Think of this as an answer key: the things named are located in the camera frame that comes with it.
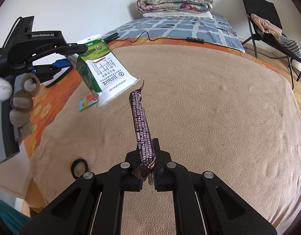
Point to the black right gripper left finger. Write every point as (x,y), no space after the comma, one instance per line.
(92,204)

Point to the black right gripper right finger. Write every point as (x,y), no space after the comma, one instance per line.
(203,203)

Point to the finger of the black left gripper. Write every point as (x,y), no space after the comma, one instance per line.
(52,73)
(70,48)

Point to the green white milk carton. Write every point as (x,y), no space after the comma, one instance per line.
(102,72)

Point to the brown Snickers wrapper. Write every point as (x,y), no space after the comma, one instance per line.
(143,137)

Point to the gloved left hand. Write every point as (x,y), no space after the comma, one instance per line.
(21,103)

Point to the light blue orange wrapper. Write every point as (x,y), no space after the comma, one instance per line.
(87,102)

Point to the beige fleece blanket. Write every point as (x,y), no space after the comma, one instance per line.
(210,110)

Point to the folded floral quilt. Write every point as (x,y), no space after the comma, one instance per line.
(191,6)

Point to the blue plaid bedsheet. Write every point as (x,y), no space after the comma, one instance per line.
(215,30)

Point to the black folding chair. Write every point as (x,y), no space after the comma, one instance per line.
(265,25)

